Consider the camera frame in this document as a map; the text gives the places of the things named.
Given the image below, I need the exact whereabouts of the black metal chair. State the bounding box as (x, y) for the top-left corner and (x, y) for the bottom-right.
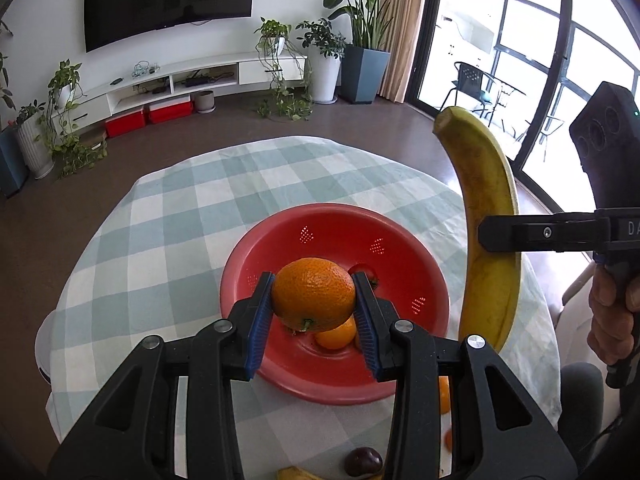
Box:
(439, 61), (501, 126)

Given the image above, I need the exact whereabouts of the red storage box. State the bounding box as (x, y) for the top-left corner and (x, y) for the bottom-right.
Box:
(105, 108), (147, 138)
(148, 99), (194, 125)

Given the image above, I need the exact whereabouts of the speckled yellow banana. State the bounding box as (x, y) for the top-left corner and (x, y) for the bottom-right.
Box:
(276, 466), (326, 480)

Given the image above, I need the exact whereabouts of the bird of paradise plant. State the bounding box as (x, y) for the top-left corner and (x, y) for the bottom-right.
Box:
(310, 0), (442, 106)

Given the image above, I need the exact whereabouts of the long curved yellow banana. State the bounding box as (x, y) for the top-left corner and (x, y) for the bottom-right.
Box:
(432, 106), (522, 353)

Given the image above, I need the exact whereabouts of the beige curtain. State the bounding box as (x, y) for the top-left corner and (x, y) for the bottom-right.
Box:
(377, 0), (431, 103)

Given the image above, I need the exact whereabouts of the person's right hand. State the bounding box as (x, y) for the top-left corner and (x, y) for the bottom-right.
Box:
(586, 264), (640, 367)

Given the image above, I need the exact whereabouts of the black wall television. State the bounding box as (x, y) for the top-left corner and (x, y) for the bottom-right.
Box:
(82, 0), (257, 54)

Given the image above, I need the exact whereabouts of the black framed sliding door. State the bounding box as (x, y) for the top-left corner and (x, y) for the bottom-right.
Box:
(405, 0), (640, 216)

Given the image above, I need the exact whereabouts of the bushy plant tall white pot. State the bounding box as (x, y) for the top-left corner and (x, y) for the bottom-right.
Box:
(296, 18), (347, 105)

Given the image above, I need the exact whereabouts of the red tomato with green calyx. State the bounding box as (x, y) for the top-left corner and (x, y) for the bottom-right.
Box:
(348, 263), (380, 291)

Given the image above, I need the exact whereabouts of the yellowish smooth orange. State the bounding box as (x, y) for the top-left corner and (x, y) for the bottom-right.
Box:
(314, 312), (358, 351)

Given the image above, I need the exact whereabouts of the green white checked tablecloth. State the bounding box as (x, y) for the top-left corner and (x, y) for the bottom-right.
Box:
(47, 135), (561, 480)

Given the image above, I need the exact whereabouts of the orange mandarin with green stem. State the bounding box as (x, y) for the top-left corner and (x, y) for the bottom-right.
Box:
(270, 257), (357, 333)

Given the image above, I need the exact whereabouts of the tall leafy plant blue pot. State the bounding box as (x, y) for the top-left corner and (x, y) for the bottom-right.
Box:
(0, 20), (28, 198)

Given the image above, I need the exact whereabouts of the white embroidered table cover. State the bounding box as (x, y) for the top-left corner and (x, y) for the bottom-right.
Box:
(36, 312), (56, 386)

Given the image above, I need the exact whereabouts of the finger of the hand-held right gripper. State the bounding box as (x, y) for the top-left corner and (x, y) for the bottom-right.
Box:
(477, 211), (615, 254)

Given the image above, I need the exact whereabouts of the plant in white ribbed pot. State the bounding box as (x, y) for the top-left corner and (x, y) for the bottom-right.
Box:
(12, 102), (56, 180)

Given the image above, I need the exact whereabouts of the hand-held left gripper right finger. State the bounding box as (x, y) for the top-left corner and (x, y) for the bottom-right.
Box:
(350, 271), (578, 480)

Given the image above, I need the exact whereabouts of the dark purple plum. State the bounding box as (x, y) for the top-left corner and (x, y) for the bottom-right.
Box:
(344, 447), (384, 476)

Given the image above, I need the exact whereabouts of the white television cabinet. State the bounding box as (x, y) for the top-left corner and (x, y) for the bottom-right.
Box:
(50, 51), (307, 121)

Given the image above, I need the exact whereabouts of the trailing vine plant on cabinet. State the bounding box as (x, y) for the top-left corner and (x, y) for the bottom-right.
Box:
(254, 17), (313, 122)

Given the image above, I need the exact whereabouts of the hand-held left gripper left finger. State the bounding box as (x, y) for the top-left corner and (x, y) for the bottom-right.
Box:
(47, 271), (277, 480)

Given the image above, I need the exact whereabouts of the red perforated bowl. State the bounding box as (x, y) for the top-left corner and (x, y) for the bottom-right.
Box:
(220, 203), (450, 407)

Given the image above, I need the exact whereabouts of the trailing pothos plant white pot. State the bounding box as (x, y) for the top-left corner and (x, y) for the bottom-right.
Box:
(47, 60), (108, 178)

